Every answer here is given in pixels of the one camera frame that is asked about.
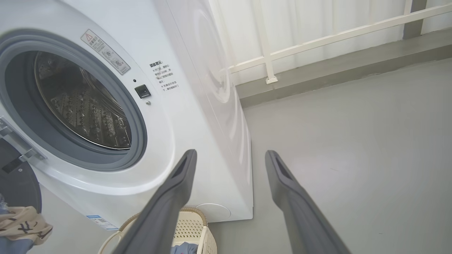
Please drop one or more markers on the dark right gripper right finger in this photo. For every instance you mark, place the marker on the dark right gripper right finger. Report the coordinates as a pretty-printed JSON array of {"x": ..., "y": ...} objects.
[{"x": 303, "y": 218}]

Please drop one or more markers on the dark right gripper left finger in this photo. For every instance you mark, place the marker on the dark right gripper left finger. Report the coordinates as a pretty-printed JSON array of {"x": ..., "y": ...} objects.
[{"x": 159, "y": 215}]

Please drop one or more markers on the blue bear print garment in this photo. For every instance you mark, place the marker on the blue bear print garment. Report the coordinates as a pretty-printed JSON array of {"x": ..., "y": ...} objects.
[
  {"x": 21, "y": 222},
  {"x": 183, "y": 249}
]

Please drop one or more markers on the black round washer door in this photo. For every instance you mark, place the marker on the black round washer door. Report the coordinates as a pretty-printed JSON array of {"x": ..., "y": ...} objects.
[{"x": 17, "y": 187}]

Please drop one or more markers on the cream perforated laundry basket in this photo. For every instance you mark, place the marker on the cream perforated laundry basket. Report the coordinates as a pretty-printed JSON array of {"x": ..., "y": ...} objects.
[{"x": 190, "y": 225}]

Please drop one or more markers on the white front-load washing machine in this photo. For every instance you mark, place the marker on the white front-load washing machine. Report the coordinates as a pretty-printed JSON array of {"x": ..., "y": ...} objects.
[{"x": 169, "y": 148}]

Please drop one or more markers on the black door latch socket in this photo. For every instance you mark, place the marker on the black door latch socket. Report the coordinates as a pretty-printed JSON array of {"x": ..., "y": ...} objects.
[{"x": 142, "y": 91}]

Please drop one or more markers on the chrome door hinge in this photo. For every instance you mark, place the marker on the chrome door hinge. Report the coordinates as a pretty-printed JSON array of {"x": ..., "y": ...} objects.
[{"x": 17, "y": 141}]

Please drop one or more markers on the grey rubber door gasket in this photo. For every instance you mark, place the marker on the grey rubber door gasket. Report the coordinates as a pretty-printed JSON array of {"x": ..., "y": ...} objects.
[{"x": 24, "y": 106}]

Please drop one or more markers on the round white filter cover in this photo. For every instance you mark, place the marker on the round white filter cover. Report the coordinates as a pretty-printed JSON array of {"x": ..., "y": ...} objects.
[{"x": 213, "y": 211}]

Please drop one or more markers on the blue energy label sticker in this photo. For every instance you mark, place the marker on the blue energy label sticker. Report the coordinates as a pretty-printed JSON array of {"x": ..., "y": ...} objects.
[{"x": 100, "y": 222}]

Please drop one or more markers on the steel washer drum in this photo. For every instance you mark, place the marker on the steel washer drum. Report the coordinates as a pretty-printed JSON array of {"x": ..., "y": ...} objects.
[{"x": 84, "y": 106}]

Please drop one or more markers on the black printed text label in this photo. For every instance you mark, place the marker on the black printed text label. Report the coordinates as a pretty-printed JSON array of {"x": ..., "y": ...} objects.
[{"x": 164, "y": 76}]

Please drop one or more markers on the grey warning sticker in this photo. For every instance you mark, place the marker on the grey warning sticker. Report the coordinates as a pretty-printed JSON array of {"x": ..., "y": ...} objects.
[{"x": 105, "y": 51}]

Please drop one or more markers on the white metal railing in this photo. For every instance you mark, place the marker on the white metal railing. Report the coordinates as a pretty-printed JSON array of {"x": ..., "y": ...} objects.
[{"x": 317, "y": 40}]

